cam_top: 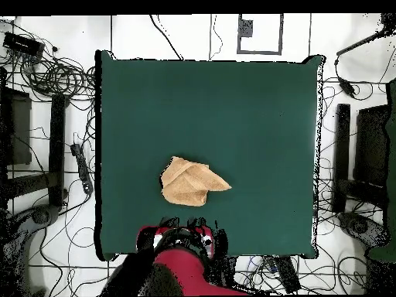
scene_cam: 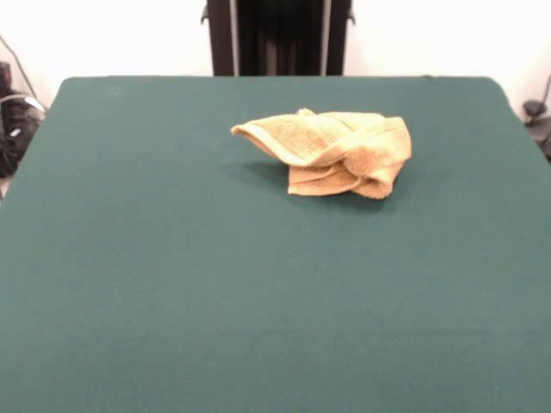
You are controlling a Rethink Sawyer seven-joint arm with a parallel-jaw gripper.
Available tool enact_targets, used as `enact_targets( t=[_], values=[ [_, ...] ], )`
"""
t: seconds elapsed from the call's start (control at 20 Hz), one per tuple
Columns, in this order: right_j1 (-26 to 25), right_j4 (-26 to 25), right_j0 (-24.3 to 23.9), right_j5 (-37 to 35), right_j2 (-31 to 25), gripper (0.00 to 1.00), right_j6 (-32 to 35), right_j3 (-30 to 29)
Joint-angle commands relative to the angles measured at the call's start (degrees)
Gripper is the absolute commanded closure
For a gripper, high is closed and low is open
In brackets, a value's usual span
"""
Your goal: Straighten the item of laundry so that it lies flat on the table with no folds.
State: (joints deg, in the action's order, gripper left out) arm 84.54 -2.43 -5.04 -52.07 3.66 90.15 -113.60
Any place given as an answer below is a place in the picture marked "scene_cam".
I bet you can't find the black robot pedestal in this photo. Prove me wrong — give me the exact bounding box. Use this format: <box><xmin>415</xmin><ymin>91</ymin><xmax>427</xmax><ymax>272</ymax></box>
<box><xmin>200</xmin><ymin>0</ymin><xmax>357</xmax><ymax>77</ymax></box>

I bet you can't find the tan terry towel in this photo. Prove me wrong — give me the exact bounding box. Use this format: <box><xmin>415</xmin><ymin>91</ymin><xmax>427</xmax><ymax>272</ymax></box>
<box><xmin>230</xmin><ymin>108</ymin><xmax>413</xmax><ymax>200</ymax></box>

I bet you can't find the dark green tablecloth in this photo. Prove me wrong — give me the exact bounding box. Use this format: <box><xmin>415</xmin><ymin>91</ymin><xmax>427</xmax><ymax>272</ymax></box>
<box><xmin>0</xmin><ymin>75</ymin><xmax>551</xmax><ymax>413</ymax></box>

